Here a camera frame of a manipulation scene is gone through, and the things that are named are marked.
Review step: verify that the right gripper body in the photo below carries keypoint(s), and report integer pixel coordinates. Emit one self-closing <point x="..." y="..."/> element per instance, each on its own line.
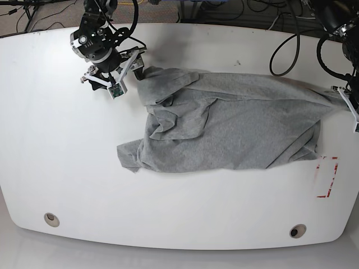
<point x="114" y="67"/>

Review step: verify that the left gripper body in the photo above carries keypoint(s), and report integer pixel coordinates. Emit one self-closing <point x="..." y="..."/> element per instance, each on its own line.
<point x="345" y="97"/>

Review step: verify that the grey T-shirt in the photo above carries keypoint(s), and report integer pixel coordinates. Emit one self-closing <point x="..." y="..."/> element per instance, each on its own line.
<point x="202" y="121"/>

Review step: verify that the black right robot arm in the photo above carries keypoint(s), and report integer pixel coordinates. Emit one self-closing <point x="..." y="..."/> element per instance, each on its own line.
<point x="97" y="35"/>

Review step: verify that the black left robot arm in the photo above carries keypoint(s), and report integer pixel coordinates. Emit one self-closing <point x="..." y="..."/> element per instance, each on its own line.
<point x="340" y="19"/>

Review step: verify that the red tape rectangle marking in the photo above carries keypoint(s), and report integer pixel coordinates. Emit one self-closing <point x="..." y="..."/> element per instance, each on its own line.
<point x="325" y="175"/>

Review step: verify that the black tripod stand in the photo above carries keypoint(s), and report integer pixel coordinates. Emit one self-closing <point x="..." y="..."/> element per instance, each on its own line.
<point x="29" y="8"/>

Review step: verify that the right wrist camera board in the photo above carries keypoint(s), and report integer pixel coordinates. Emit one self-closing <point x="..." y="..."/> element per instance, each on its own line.
<point x="117" y="90"/>

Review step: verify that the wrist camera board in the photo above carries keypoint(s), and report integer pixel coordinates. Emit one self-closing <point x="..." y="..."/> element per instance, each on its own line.
<point x="356" y="127"/>
<point x="117" y="90"/>

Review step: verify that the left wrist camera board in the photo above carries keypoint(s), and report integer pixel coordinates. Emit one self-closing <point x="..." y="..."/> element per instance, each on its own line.
<point x="356" y="127"/>

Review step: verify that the left table cable grommet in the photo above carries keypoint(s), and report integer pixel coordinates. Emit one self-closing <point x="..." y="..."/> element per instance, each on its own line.
<point x="51" y="219"/>

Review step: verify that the table cable grommet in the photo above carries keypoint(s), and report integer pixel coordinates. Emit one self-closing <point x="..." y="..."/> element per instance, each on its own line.
<point x="297" y="231"/>
<point x="51" y="219"/>

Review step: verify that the right table cable grommet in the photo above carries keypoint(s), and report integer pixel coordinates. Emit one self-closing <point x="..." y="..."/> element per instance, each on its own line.
<point x="297" y="231"/>

